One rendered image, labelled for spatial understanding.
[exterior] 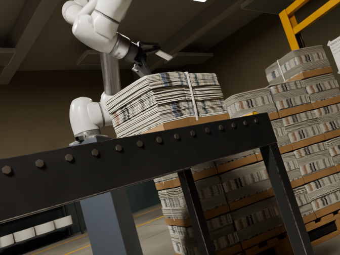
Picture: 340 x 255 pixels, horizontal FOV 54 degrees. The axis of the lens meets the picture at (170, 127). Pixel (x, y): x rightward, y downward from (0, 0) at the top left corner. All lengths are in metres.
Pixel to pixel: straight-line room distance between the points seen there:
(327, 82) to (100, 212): 1.82
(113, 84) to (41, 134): 6.87
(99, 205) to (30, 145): 6.76
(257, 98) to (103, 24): 1.33
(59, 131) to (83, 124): 6.94
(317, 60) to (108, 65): 1.56
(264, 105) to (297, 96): 0.29
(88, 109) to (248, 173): 1.05
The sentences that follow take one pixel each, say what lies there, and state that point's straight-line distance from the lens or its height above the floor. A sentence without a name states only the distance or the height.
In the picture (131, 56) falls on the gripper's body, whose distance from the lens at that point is 1.34.
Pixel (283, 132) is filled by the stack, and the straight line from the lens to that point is 2.36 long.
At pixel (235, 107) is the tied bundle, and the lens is 2.23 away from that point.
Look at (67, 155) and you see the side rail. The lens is 0.78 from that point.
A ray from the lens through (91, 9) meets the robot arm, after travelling 1.52.
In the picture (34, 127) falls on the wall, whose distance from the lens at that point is 8.78.
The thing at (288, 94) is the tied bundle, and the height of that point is 0.98.
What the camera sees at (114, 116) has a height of 0.96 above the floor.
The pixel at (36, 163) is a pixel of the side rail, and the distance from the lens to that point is 0.75.
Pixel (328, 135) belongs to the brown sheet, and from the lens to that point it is 2.58.
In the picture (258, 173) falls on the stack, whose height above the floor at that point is 0.53.
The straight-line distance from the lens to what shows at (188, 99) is 1.26.
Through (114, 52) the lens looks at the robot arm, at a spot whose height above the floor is 1.18.
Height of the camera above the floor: 0.67
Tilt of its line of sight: 8 degrees up
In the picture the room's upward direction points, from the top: 16 degrees counter-clockwise
